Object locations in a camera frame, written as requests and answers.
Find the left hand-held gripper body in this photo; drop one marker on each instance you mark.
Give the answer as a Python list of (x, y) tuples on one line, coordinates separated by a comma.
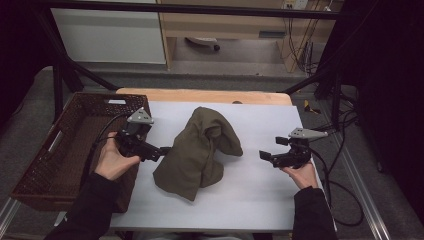
[(135, 143)]

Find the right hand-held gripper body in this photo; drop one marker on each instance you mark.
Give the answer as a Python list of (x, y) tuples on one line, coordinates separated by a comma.
[(293, 155)]

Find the olive green cloth garment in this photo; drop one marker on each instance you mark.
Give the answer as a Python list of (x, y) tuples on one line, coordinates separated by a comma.
[(190, 156)]

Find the brown wicker basket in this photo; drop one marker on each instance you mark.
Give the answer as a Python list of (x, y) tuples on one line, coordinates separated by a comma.
[(50, 166)]

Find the person's right hand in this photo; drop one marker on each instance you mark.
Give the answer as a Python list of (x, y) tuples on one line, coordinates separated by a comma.
[(303, 176)]

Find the person's left hand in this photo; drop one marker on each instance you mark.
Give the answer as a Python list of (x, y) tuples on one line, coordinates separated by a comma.
[(113, 163)]

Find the yellow and black tool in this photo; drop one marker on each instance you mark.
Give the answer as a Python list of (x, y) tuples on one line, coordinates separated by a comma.
[(310, 108)]

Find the white table cover sheet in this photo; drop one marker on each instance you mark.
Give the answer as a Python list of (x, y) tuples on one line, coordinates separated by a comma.
[(250, 200)]

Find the black metal stand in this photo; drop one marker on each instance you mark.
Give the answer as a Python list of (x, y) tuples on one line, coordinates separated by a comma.
[(335, 86), (59, 76)]

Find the white cabinet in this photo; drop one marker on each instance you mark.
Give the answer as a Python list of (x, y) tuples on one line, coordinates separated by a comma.
[(110, 33)]

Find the office chair base with caster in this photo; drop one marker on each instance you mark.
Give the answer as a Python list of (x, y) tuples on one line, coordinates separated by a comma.
[(203, 41)]

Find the dark curtain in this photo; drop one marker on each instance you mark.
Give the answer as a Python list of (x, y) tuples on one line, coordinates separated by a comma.
[(390, 83), (20, 50)]

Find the light wooden desk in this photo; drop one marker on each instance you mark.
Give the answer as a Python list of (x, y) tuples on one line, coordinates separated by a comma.
[(216, 26)]

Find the white power strip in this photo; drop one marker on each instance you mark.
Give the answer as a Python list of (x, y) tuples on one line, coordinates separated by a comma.
[(296, 4)]

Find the aluminium rail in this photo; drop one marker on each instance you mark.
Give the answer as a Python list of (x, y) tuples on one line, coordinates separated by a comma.
[(7, 213), (363, 193)]

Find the black horizontal frame bar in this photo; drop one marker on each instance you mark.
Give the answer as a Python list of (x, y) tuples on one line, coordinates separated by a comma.
[(200, 9)]

